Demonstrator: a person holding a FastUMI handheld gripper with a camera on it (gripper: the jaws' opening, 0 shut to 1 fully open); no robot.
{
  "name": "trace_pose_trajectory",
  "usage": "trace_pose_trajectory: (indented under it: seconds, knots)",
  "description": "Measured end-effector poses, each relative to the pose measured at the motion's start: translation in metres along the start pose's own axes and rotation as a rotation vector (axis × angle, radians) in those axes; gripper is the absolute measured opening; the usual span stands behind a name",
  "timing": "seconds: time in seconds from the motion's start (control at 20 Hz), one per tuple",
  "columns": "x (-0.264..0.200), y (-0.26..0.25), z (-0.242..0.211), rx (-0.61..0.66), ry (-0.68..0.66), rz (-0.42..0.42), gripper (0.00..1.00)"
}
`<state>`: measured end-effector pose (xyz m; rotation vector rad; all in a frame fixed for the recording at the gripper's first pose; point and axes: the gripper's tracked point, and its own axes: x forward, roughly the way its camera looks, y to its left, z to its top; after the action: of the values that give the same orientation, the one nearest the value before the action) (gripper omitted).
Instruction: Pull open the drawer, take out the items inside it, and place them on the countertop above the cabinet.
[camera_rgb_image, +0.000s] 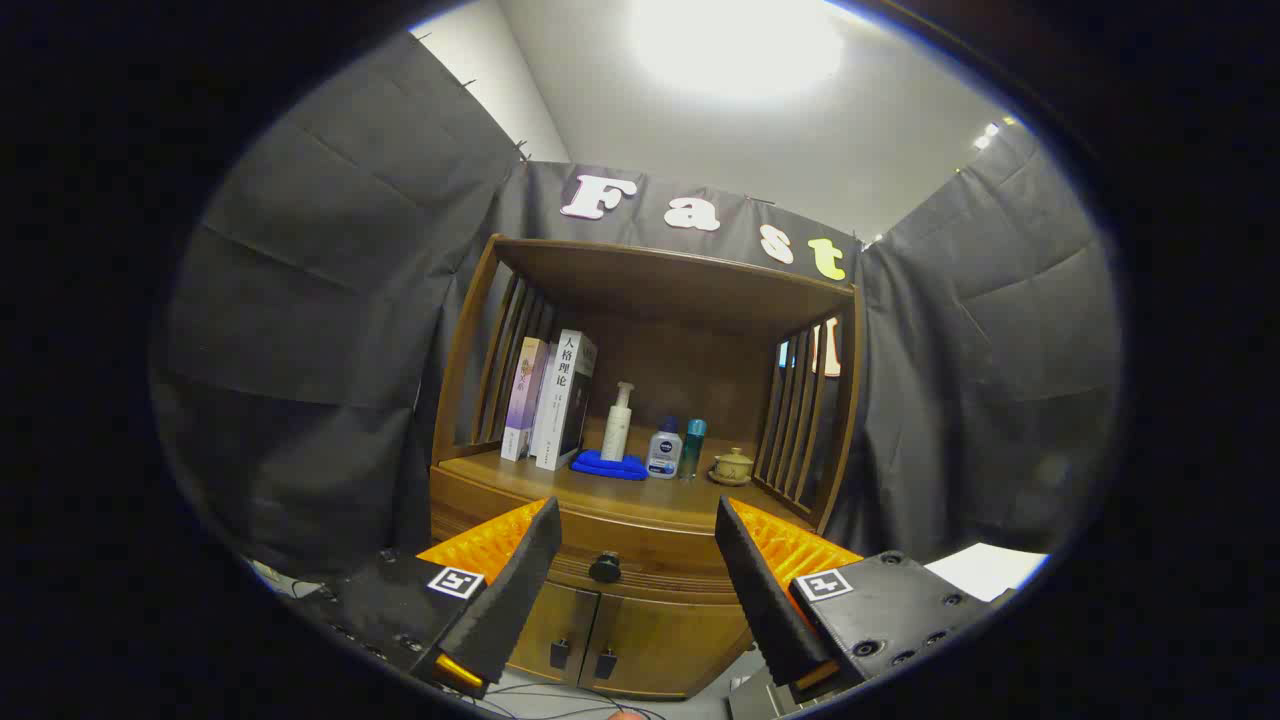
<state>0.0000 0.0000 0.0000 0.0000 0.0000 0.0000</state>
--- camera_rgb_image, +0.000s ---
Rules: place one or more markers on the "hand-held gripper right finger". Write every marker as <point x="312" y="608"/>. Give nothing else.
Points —
<point x="765" y="600"/>

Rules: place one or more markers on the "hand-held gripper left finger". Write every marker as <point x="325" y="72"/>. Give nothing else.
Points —
<point x="515" y="590"/>

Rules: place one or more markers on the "wooden drawer with black knob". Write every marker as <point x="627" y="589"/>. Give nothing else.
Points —
<point x="640" y="545"/>

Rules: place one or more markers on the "wooden cabinet door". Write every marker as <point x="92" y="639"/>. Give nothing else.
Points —
<point x="670" y="640"/>
<point x="545" y="620"/>

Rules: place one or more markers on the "wooden countertop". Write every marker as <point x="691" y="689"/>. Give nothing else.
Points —
<point x="620" y="495"/>

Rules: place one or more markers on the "white-topped grey cabinet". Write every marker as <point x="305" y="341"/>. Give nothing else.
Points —
<point x="985" y="570"/>

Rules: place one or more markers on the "brown wooden cabinet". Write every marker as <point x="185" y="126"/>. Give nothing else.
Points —
<point x="660" y="290"/>

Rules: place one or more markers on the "beige lidded teacup with saucer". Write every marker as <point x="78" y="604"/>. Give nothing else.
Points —
<point x="733" y="467"/>

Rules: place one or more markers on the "blue folded cloth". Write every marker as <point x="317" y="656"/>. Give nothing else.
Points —
<point x="605" y="466"/>

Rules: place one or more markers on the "teal bottle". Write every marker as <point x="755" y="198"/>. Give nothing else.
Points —
<point x="692" y="445"/>

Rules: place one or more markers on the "white bottle with blue cap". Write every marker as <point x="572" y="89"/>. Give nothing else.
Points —
<point x="664" y="455"/>

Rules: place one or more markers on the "white pump bottle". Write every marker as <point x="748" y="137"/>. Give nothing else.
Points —
<point x="615" y="435"/>

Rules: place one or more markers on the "purple book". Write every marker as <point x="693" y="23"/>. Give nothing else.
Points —
<point x="525" y="400"/>

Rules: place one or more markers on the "white book with portrait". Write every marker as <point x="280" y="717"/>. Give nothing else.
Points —
<point x="555" y="400"/>

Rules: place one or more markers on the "ceiling light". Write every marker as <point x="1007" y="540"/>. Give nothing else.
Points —
<point x="735" y="45"/>

